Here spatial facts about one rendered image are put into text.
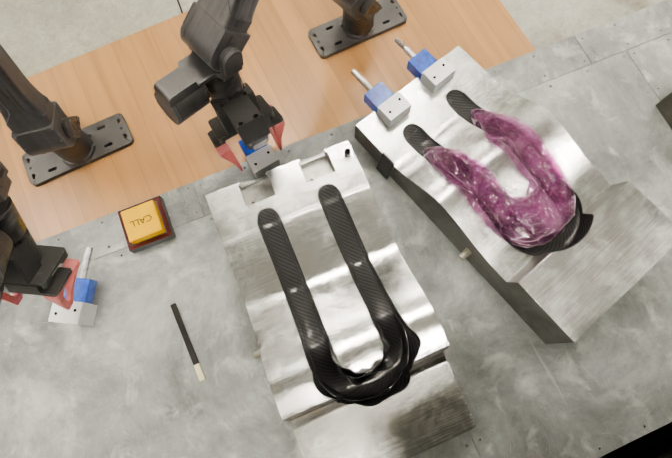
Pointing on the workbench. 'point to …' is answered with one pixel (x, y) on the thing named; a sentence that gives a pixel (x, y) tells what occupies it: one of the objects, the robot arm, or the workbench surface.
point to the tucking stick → (187, 342)
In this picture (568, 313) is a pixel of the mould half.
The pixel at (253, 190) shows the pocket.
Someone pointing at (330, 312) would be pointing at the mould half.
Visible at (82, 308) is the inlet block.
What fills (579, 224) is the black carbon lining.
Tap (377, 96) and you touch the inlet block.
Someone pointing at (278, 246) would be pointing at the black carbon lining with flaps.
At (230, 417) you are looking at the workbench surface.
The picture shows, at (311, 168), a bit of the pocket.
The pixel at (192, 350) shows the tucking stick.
